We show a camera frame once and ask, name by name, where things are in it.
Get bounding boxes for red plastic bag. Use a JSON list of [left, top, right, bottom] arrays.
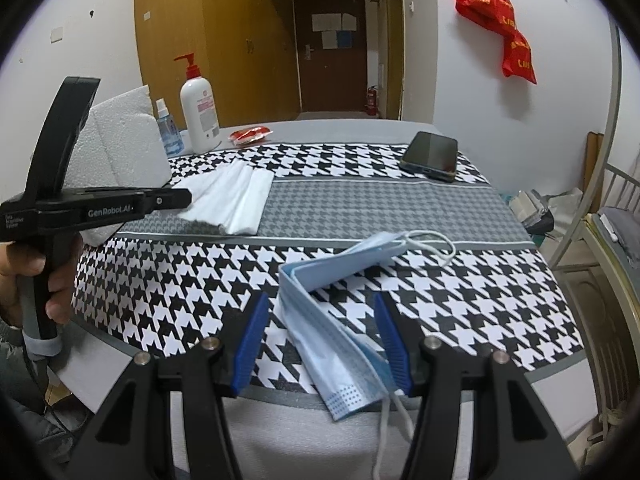
[[501, 27, 537, 85], [452, 0, 516, 36]]

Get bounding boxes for wooden wardrobe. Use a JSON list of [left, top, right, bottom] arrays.
[[134, 0, 301, 129]]

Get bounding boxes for blue spray bottle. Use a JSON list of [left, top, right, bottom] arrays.
[[155, 98, 184, 157]]

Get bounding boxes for red snack packet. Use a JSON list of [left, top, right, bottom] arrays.
[[229, 126, 274, 147]]

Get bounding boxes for blue face mask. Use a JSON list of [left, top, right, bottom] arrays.
[[277, 230, 457, 468]]

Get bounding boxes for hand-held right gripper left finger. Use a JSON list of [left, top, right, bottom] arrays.
[[65, 291, 271, 480]]

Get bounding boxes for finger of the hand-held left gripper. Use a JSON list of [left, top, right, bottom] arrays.
[[142, 187, 194, 211]]

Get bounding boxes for wide white paper notice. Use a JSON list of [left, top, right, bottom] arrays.
[[311, 12, 357, 32]]

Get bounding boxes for houndstooth bed sheet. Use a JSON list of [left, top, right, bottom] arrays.
[[47, 119, 588, 480]]

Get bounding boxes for metal bunk bed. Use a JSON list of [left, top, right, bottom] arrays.
[[547, 10, 640, 436]]

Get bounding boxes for white foam box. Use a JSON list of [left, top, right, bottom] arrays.
[[65, 86, 173, 247]]

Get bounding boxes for white pump bottle red cap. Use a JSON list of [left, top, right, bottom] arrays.
[[173, 51, 221, 154]]

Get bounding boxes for dark brown door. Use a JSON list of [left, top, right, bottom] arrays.
[[292, 0, 367, 113]]

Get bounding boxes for wooden boards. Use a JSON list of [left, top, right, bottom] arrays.
[[586, 131, 604, 202]]

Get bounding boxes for person's left hand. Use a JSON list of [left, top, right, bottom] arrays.
[[0, 234, 86, 328]]

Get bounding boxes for grey folded bedding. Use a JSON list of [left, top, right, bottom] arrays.
[[598, 205, 640, 263]]

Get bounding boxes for wooden side door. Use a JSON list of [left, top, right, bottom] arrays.
[[385, 0, 405, 121]]

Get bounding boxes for black smartphone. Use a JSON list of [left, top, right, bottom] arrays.
[[398, 131, 459, 183]]

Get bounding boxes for white foam sheet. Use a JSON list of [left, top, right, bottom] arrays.
[[176, 160, 275, 236]]

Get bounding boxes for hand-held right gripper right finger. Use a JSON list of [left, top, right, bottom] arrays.
[[374, 291, 583, 480]]

